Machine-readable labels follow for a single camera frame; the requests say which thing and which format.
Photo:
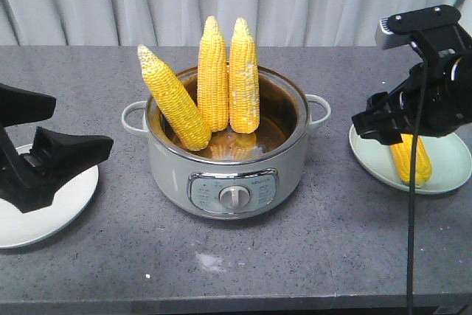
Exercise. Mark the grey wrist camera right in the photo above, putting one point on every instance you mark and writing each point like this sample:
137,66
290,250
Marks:
387,39

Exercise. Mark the pale green plate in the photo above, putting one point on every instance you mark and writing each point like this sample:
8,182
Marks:
449,155

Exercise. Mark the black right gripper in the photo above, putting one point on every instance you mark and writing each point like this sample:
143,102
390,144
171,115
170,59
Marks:
445,106

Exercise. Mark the grey electric cooking pot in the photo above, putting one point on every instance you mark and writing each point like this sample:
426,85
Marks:
238,175

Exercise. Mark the white plate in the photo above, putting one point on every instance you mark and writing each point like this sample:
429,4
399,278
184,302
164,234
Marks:
23,229

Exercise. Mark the blemished yellow corn cob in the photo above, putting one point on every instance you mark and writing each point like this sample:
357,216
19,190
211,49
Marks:
244,93

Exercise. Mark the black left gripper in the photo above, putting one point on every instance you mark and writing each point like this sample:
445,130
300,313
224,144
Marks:
31,185

